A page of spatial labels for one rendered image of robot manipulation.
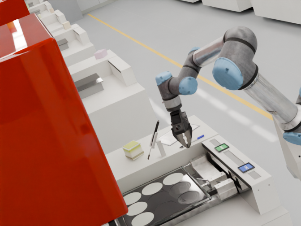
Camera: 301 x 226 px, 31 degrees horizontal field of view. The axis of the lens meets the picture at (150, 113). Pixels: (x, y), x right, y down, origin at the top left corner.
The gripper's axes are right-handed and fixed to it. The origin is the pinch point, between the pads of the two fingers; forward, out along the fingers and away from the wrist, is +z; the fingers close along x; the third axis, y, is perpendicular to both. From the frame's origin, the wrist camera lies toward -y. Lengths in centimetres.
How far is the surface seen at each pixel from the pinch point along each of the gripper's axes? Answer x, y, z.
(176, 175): 9.8, 2.9, 14.0
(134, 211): 29.6, -18.9, 13.8
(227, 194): -11.4, -20.8, 16.9
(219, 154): -12.5, -1.4, 7.8
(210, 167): -6.0, 3.9, 15.9
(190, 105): 21, 324, 109
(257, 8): -96, 570, 93
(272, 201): -28.4, -33.6, 17.8
